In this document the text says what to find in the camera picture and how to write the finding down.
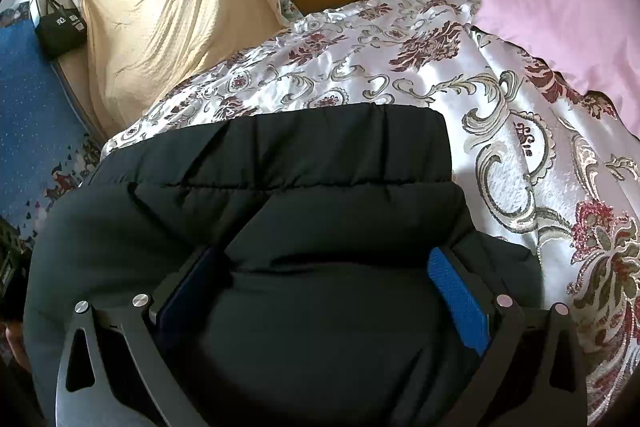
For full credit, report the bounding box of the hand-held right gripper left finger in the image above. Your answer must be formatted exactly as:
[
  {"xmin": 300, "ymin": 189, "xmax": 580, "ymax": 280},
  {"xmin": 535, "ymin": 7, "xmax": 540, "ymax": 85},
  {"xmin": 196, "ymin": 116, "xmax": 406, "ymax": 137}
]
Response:
[{"xmin": 57, "ymin": 247, "xmax": 232, "ymax": 427}]

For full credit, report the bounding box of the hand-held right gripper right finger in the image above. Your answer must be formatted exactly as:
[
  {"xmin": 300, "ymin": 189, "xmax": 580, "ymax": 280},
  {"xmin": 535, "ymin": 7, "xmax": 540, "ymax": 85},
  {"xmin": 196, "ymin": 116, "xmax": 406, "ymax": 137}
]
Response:
[{"xmin": 427, "ymin": 247, "xmax": 588, "ymax": 427}]

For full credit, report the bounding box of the person's left hand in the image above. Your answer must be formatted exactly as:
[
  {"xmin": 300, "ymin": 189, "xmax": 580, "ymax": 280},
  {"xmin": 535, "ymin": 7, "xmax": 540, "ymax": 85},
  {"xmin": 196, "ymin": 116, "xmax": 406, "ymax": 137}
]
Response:
[{"xmin": 2, "ymin": 323, "xmax": 31, "ymax": 373}]

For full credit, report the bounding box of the black padded jacket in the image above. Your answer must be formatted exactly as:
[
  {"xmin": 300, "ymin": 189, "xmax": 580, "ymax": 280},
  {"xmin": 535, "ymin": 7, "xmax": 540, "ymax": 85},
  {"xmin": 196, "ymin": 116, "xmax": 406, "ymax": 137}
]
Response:
[{"xmin": 22, "ymin": 103, "xmax": 546, "ymax": 427}]

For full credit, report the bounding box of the beige hanging cloth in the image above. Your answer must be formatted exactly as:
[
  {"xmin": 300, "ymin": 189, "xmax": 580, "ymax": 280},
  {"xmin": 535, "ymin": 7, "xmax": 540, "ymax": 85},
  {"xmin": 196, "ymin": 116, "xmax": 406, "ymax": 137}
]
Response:
[{"xmin": 75, "ymin": 0, "xmax": 292, "ymax": 138}]

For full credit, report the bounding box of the floral satin bedspread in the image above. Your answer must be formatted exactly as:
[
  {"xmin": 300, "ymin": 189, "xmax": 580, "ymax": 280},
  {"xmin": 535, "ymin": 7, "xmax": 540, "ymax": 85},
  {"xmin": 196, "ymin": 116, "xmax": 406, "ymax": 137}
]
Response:
[{"xmin": 100, "ymin": 0, "xmax": 640, "ymax": 424}]

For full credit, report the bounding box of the blue printed fabric wardrobe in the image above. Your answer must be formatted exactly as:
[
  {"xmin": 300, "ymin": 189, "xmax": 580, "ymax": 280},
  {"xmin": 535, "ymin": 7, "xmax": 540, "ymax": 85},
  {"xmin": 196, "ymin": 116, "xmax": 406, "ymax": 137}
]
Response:
[{"xmin": 0, "ymin": 2, "xmax": 104, "ymax": 253}]

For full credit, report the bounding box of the black tote bag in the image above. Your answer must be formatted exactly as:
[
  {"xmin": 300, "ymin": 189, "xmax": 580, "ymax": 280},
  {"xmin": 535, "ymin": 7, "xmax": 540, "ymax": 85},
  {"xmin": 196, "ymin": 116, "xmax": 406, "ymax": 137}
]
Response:
[{"xmin": 34, "ymin": 0, "xmax": 89, "ymax": 62}]

